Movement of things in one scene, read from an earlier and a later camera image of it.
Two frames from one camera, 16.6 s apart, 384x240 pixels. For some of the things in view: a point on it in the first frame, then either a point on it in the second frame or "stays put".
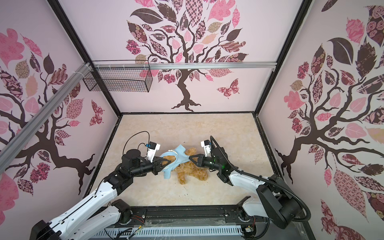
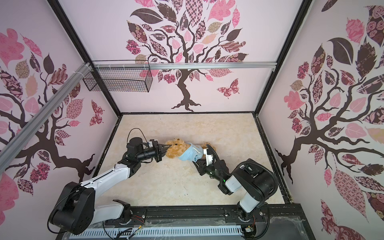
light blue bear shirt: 179,152 → 192,153
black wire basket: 121,75 stays put
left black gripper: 158,167 → 159,151
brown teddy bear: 189,168 → 178,146
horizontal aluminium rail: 179,65 stays put
